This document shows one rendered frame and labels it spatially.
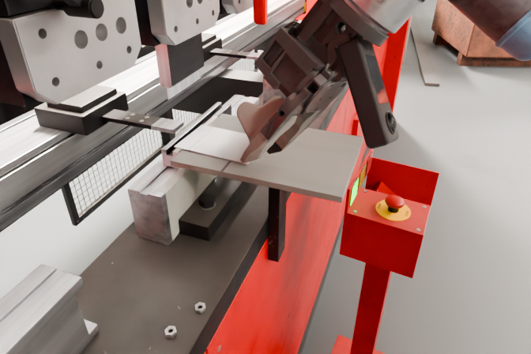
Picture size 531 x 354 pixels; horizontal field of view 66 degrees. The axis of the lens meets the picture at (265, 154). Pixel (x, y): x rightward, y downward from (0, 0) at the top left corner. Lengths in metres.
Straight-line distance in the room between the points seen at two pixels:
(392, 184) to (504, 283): 1.07
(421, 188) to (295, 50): 0.66
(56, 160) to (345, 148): 0.50
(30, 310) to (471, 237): 1.95
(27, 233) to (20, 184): 1.52
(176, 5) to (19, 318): 0.39
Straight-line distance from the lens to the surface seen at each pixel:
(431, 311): 1.80
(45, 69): 0.40
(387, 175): 1.04
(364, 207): 0.91
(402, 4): 0.43
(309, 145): 0.66
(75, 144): 0.84
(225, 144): 0.66
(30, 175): 0.78
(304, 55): 0.45
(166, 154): 0.67
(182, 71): 0.64
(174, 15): 0.55
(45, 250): 2.16
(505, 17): 0.45
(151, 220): 0.66
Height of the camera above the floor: 1.32
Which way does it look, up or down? 31 degrees down
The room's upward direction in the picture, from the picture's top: straight up
